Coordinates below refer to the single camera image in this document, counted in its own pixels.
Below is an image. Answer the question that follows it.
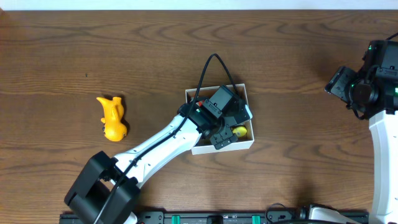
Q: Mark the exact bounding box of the yellow yo-yo with string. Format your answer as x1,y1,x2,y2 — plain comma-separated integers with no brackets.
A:
232,126,248,138

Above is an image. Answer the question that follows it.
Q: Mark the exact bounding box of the orange rubber animal toy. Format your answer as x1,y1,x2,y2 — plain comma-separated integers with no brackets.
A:
96,96,127,142

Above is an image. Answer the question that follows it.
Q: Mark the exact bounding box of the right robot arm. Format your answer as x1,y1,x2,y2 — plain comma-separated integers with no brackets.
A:
325,37,397,223

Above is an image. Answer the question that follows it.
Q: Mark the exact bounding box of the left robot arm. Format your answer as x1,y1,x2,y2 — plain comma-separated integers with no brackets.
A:
64,103,252,223

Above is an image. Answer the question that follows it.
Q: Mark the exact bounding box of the white cardboard box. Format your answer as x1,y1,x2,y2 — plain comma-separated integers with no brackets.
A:
185,83,254,155

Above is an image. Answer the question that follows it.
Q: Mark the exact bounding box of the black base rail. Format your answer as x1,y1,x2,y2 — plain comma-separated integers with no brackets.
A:
58,203,371,224

